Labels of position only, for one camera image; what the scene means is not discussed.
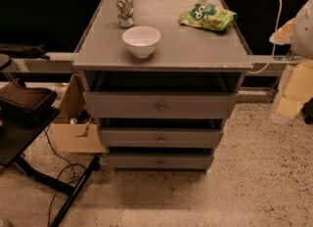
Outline black floor cable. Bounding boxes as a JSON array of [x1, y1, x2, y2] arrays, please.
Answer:
[[42, 128, 86, 227]]

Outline white cable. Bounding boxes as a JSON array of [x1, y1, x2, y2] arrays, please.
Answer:
[[247, 0, 284, 75]]

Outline cardboard box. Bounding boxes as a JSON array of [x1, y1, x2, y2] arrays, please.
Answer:
[[51, 74, 105, 154]]

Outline grey drawer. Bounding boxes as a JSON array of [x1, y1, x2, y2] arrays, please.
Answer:
[[83, 92, 237, 119], [108, 155, 213, 170], [98, 128, 223, 149]]

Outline dark brown bag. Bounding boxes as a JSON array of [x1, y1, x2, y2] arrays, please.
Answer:
[[0, 78, 57, 117]]

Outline green snack bag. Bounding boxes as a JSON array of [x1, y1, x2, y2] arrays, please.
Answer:
[[178, 3, 238, 32]]

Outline white ceramic bowl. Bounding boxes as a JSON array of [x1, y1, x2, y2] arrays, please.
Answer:
[[122, 26, 160, 59]]

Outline grey top drawer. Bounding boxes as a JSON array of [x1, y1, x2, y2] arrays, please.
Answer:
[[83, 92, 237, 119]]

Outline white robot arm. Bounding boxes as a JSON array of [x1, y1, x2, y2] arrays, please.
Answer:
[[291, 0, 313, 59]]

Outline grey drawer cabinet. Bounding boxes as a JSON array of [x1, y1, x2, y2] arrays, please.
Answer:
[[73, 0, 252, 156]]

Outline green patterned soda can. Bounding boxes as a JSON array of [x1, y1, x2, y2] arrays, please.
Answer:
[[115, 0, 134, 27]]

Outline grey bottom drawer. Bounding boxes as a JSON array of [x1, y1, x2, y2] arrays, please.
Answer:
[[108, 155, 213, 170]]

